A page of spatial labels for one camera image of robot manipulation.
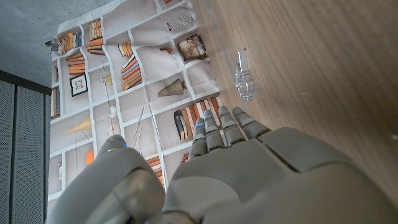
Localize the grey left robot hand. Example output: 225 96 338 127
46 105 398 224

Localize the printed bookshelf backdrop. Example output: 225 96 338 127
46 0 223 215

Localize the dark perforated panel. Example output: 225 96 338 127
0 70 52 224

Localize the metal backdrop clamp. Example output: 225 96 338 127
43 39 62 53

